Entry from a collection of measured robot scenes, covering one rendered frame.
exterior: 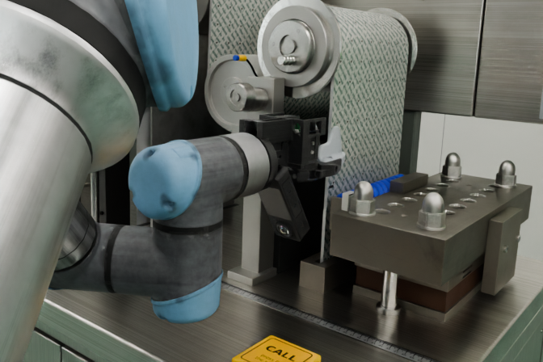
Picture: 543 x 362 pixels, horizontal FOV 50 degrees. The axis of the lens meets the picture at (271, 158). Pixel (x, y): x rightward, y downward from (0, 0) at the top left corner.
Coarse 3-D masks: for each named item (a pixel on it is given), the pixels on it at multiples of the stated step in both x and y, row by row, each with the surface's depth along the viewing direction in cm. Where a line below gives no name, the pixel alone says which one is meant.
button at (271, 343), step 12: (252, 348) 63; (264, 348) 63; (276, 348) 63; (288, 348) 63; (300, 348) 64; (240, 360) 61; (252, 360) 61; (264, 360) 61; (276, 360) 61; (288, 360) 61; (300, 360) 61; (312, 360) 61
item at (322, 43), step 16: (272, 16) 84; (288, 16) 82; (304, 16) 81; (320, 16) 80; (320, 32) 80; (320, 48) 80; (272, 64) 85; (320, 64) 80; (288, 80) 84; (304, 80) 82
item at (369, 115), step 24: (336, 96) 82; (360, 96) 88; (384, 96) 94; (336, 120) 83; (360, 120) 89; (384, 120) 95; (360, 144) 90; (384, 144) 96; (360, 168) 91; (384, 168) 98; (336, 192) 86
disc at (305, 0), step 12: (288, 0) 83; (300, 0) 82; (312, 0) 81; (324, 12) 80; (264, 24) 87; (336, 24) 79; (336, 36) 79; (336, 48) 80; (336, 60) 80; (264, 72) 88; (324, 72) 81; (312, 84) 83; (324, 84) 81; (288, 96) 86; (300, 96) 84
